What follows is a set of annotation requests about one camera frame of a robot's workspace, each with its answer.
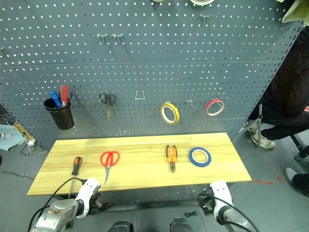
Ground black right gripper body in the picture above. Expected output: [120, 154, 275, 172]
[197, 190, 216, 217]

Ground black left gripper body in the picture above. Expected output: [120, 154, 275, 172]
[89, 192, 104, 215]

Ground grey pegboard wall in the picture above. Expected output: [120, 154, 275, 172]
[0, 0, 305, 152]

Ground dark rounded shape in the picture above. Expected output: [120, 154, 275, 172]
[107, 220, 134, 232]
[169, 217, 192, 232]

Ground orange and black screwdriver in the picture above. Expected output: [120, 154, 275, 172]
[68, 156, 83, 199]

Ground blue tape roll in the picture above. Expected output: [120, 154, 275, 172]
[189, 146, 212, 168]

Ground orange and black pliers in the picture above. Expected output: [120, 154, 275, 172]
[165, 144, 179, 174]

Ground white sneaker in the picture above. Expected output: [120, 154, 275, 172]
[245, 119, 259, 134]
[250, 132, 276, 150]

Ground black cup holder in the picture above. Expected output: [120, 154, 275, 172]
[43, 97, 75, 131]

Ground metal stool leg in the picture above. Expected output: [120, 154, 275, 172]
[256, 103, 263, 148]

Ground person in dark trousers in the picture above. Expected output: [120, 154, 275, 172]
[283, 167, 309, 198]

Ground red tape roll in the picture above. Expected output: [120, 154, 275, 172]
[205, 98, 225, 116]

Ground yellow tape roll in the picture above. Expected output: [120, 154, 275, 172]
[159, 102, 181, 125]

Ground person in black trousers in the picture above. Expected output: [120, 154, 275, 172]
[246, 25, 309, 141]

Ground white tape roll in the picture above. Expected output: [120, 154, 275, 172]
[187, 0, 216, 6]

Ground green leafy object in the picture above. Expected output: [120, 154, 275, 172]
[281, 0, 309, 24]

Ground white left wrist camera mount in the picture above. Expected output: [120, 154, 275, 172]
[74, 177, 101, 219]

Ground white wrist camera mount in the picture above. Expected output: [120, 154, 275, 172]
[74, 177, 101, 219]
[209, 181, 234, 219]

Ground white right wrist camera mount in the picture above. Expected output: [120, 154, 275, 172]
[209, 181, 234, 219]

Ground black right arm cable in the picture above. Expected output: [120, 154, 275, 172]
[199, 190, 259, 232]

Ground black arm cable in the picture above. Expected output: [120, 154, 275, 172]
[28, 177, 87, 232]
[199, 190, 259, 232]

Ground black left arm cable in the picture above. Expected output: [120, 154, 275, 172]
[28, 177, 87, 232]

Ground red handled scissors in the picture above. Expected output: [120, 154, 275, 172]
[100, 151, 121, 186]

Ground black handled scissors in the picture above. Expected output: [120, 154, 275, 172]
[99, 91, 117, 119]

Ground black metal frame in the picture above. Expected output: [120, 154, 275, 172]
[290, 132, 309, 158]

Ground wire loop pegboard hook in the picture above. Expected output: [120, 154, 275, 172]
[134, 89, 146, 101]

